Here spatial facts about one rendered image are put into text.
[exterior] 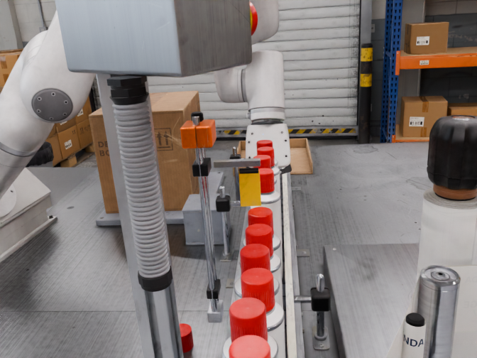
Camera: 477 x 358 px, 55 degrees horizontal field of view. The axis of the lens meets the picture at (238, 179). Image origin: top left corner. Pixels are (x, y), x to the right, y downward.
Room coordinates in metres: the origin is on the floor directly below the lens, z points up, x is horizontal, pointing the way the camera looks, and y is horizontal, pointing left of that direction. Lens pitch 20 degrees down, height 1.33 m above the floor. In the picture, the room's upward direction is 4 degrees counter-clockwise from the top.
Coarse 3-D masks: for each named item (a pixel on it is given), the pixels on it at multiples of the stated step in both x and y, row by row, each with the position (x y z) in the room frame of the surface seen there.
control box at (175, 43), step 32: (64, 0) 0.46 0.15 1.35; (96, 0) 0.43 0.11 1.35; (128, 0) 0.40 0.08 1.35; (160, 0) 0.37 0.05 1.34; (192, 0) 0.38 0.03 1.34; (224, 0) 0.41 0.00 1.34; (64, 32) 0.47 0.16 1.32; (96, 32) 0.43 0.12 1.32; (128, 32) 0.40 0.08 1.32; (160, 32) 0.38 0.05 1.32; (192, 32) 0.38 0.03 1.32; (224, 32) 0.41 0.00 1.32; (96, 64) 0.44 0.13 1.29; (128, 64) 0.41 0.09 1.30; (160, 64) 0.38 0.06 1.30; (192, 64) 0.37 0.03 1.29; (224, 64) 0.40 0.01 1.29
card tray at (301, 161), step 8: (240, 144) 1.69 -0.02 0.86; (296, 144) 1.68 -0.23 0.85; (304, 144) 1.68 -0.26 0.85; (240, 152) 1.67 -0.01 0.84; (296, 152) 1.63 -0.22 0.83; (304, 152) 1.62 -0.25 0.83; (296, 160) 1.53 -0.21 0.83; (304, 160) 1.52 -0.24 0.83; (296, 168) 1.44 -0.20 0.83; (304, 168) 1.43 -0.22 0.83; (312, 168) 1.39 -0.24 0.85
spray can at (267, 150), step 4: (260, 148) 0.84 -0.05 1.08; (264, 148) 0.84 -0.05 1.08; (268, 148) 0.84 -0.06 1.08; (272, 148) 0.84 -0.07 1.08; (260, 152) 0.83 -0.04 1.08; (264, 152) 0.82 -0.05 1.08; (268, 152) 0.82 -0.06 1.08; (272, 152) 0.83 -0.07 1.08; (272, 156) 0.83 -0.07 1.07; (272, 160) 0.83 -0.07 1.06; (272, 164) 0.83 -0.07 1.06; (272, 168) 0.83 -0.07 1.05; (276, 168) 0.83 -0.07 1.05; (276, 172) 0.82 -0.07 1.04; (276, 176) 0.82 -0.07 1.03; (280, 204) 0.84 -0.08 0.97; (280, 208) 0.83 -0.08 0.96
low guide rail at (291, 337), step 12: (288, 216) 0.89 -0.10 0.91; (288, 228) 0.83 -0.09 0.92; (288, 240) 0.78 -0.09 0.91; (288, 252) 0.74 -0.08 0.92; (288, 264) 0.69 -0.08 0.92; (288, 276) 0.65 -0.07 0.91; (288, 288) 0.62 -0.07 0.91; (288, 300) 0.59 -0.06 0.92; (288, 312) 0.56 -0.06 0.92; (288, 324) 0.53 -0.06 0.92; (288, 336) 0.51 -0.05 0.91; (288, 348) 0.48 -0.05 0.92
